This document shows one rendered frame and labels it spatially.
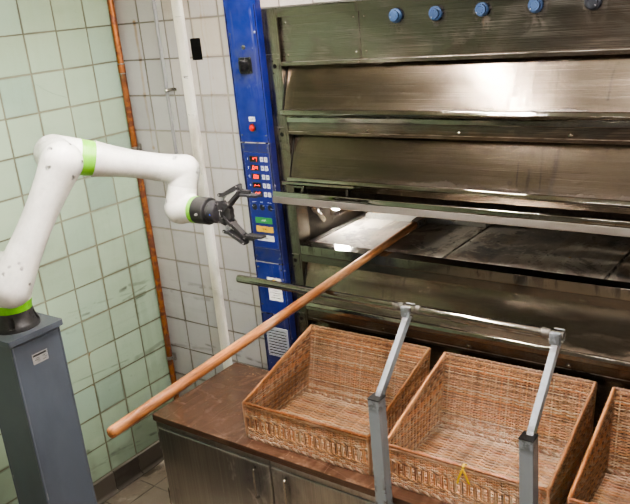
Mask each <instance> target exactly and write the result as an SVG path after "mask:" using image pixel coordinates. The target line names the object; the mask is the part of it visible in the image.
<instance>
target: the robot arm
mask: <svg viewBox="0 0 630 504"><path fill-rule="evenodd" d="M33 155H34V159H35V162H36V163H37V165H38V166H37V170H36V174H35V177H34V180H33V184H32V187H31V190H30V193H29V196H28V198H27V201H26V204H25V206H24V209H23V212H22V214H21V217H20V219H19V221H18V224H17V226H16V228H15V230H14V232H13V235H12V237H11V239H10V241H9V243H8V245H7V247H6V249H5V251H0V335H12V334H17V333H21V332H25V331H28V330H30V329H32V328H34V327H36V326H37V325H39V324H40V322H41V319H40V315H38V314H37V312H36V311H35V309H34V307H33V304H32V291H33V287H34V283H35V279H36V276H37V272H38V269H39V265H40V262H41V259H42V256H43V253H44V250H45V247H46V244H47V242H48V239H49V236H50V234H51V231H52V229H53V227H54V224H55V222H56V220H57V217H58V215H59V213H60V211H61V209H62V207H63V205H64V203H65V201H66V199H67V197H68V195H69V193H70V191H71V189H72V187H73V186H74V184H75V182H76V180H77V179H78V177H79V175H83V176H90V177H128V178H139V179H147V180H154V181H162V182H166V183H167V184H168V189H167V195H166V200H165V205H164V211H165V214H166V216H167V218H168V219H169V220H170V221H172V222H174V223H176V224H185V223H197V224H205V225H212V224H213V223H218V224H223V225H224V230H222V233H224V234H227V235H229V236H230V237H232V238H233V239H235V240H236V241H237V242H239V243H240V244H242V245H246V244H248V243H249V241H254V240H257V239H263V238H265V237H267V236H266V235H265V234H257V233H247V232H246V231H245V230H244V229H243V228H242V227H241V226H240V225H239V224H238V223H237V220H236V219H235V218H234V217H235V215H234V208H233V207H232V206H233V205H234V204H235V202H236V201H237V200H238V199H239V197H248V198H258V197H260V196H262V194H261V193H251V190H246V189H243V188H242V184H241V183H240V184H237V185H235V186H233V187H231V188H230V189H228V190H226V191H225V192H221V193H218V194H217V196H218V197H220V200H221V201H216V200H215V199H214V198H212V197H201V196H197V188H198V181H199V176H200V166H199V163H198V161H197V160H196V159H195V158H194V157H192V156H190V155H187V154H162V153H153V152H145V151H138V150H132V149H127V148H122V147H118V146H114V145H110V144H106V143H102V142H99V141H96V140H95V141H90V140H85V139H80V138H75V137H69V136H63V135H56V134H50V135H46V136H44V137H42V138H40V139H39V140H38V141H37V143H36V144H35V147H34V151H33ZM235 190H237V191H236V193H235V194H234V195H233V196H232V198H231V199H230V200H229V201H228V202H227V201H226V200H224V199H225V198H226V197H227V195H229V194H230V193H232V192H234V191H235ZM232 221H233V222H232ZM228 226H229V227H228ZM231 227H232V229H231Z"/></svg>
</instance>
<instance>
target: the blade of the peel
mask: <svg viewBox="0 0 630 504"><path fill-rule="evenodd" d="M366 218H367V219H380V220H393V221H406V222H411V220H413V219H414V218H416V216H405V215H395V214H383V213H373V212H367V213H366ZM426 220H427V223H431V224H444V225H457V226H470V227H483V228H486V227H487V226H489V225H490V224H488V223H478V222H467V221H457V220H456V221H455V222H451V221H450V220H447V219H436V218H426Z"/></svg>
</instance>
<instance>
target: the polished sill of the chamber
mask: <svg viewBox="0 0 630 504"><path fill-rule="evenodd" d="M300 248H301V254H304V255H311V256H318V257H325V258H332V259H339V260H346V261H353V262H354V261H355V260H357V259H358V258H360V257H361V256H363V255H364V254H366V253H367V252H368V251H370V250H371V249H367V248H359V247H351V246H343V245H336V244H328V243H320V242H313V241H308V242H306V243H304V244H302V245H300ZM367 264H374V265H381V266H388V267H395V268H402V269H409V270H416V271H423V272H430V273H437V274H444V275H451V276H458V277H465V278H472V279H479V280H486V281H493V282H500V283H507V284H514V285H521V286H528V287H535V288H542V289H549V290H556V291H563V292H570V293H577V294H584V295H591V296H598V297H605V298H612V299H619V300H626V301H630V283H629V282H622V281H614V280H606V279H598V278H591V277H583V276H575V275H568V274H560V273H552V272H544V271H537V270H529V269H521V268H513V267H506V266H498V265H490V264H483V263H475V262H467V261H459V260H452V259H444V258H436V257H428V256H421V255H413V254H405V253H398V252H390V251H383V252H381V253H380V254H378V255H377V256H375V257H374V258H372V259H371V260H370V261H368V262H367Z"/></svg>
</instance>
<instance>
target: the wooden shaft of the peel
mask: <svg viewBox="0 0 630 504"><path fill-rule="evenodd" d="M416 228H417V223H416V222H411V223H410V224H408V225H407V226H405V227H404V228H403V229H401V230H400V231H398V232H397V233H395V234H394V235H392V236H391V237H389V238H388V239H386V240H385V241H383V242H382V243H380V244H379V245H377V246H376V247H374V248H373V249H371V250H370V251H368V252H367V253H366V254H364V255H363V256H361V257H360V258H358V259H357V260H355V261H354V262H352V263H351V264H349V265H348V266H346V267H345V268H343V269H342V270H340V271H339V272H337V273H336V274H334V275H333V276H331V277H330V278H329V279H327V280H326V281H324V282H323V283H321V284H320V285H318V286H317V287H315V288H314V289H312V290H311V291H309V292H308V293H306V294H305V295H303V296H302V297H300V298H299V299H297V300H296V301H294V302H293V303H292V304H290V305H289V306H287V307H286V308H284V309H283V310H281V311H280V312H278V313H277V314H275V315H274V316H272V317H271V318H269V319H268V320H266V321H265V322H263V323H262V324H260V325H259V326H257V327H256V328H254V329H253V330H252V331H250V332H249V333H247V334H246V335H244V336H243V337H241V338H240V339H238V340H237V341H235V342H234V343H232V344H231V345H229V346H228V347H226V348H225V349H223V350H222V351H220V352H219V353H217V354H216V355H215V356H213V357H212V358H210V359H209V360H207V361H206V362H204V363H203V364H201V365H200V366H198V367H197V368H195V369H194V370H192V371H191V372H189V373H188V374H186V375H185V376H183V377H182V378H180V379H179V380H178V381H176V382H175V383H173V384H172V385H170V386H169V387H167V388H166V389H164V390H163V391H161V392H160V393H158V394H157V395H155V396H154V397H152V398H151V399H149V400H148V401H146V402H145V403H143V404H142V405H141V406H139V407H138V408H136V409H135V410H133V411H132V412H130V413H129V414H127V415H126V416H124V417H123V418H121V419H120V420H118V421H117V422H115V423H114V424H112V425H111V426H109V427H108V429H107V435H108V436H109V437H110V438H115V437H117V436H118V435H120V434H121V433H123V432H124V431H126V430H127V429H128V428H130V427H131V426H133V425H134V424H136V423H137V422H139V421H140V420H141V419H143V418H144V417H146V416H147V415H149V414H150V413H151V412H153V411H154V410H156V409H157V408H159V407H160V406H162V405H163V404H164V403H166V402H167V401H169V400H170V399H172V398H173V397H174V396H176V395H177V394H179V393H180V392H182V391H183V390H184V389H186V388H187V387H189V386H190V385H192V384H193V383H195V382H196V381H197V380H199V379H200V378H202V377H203V376H205V375H206V374H207V373H209V372H210V371H212V370H213V369H215V368H216V367H217V366H219V365H220V364H222V363H223V362H225V361H226V360H228V359H229V358H230V357H232V356H233V355H235V354H236V353H238V352H239V351H240V350H242V349H243V348H245V347H246V346H248V345H249V344H250V343H252V342H253V341H255V340H256V339H258V338H259V337H261V336H262V335H263V334H265V333H266V332H268V331H269V330H271V329H272V328H273V327H275V326H276V325H278V324H279V323H281V322H282V321H283V320H285V319H286V318H288V317H289V316H291V315H292V314H294V313H295V312H296V311H298V310H299V309H301V308H302V307H304V306H305V305H306V304H308V303H309V302H311V301H312V300H314V299H315V298H317V297H318V296H319V295H321V294H322V293H324V292H325V291H327V290H328V289H329V288H331V287H332V286H334V285H335V284H337V283H338V282H339V281H341V280H342V279H344V278H345V277H347V276H348V275H350V274H351V273H352V272H354V271H355V270H357V269H358V268H360V267H361V266H362V265H364V264H365V263H367V262H368V261H370V260H371V259H372V258H374V257H375V256H377V255H378V254H380V253H381V252H383V251H384V250H385V249H387V248H388V247H390V246H391V245H393V244H394V243H395V242H397V241H398V240H400V239H401V238H403V237H404V236H405V235H407V234H408V233H410V232H411V231H413V230H414V229H416Z"/></svg>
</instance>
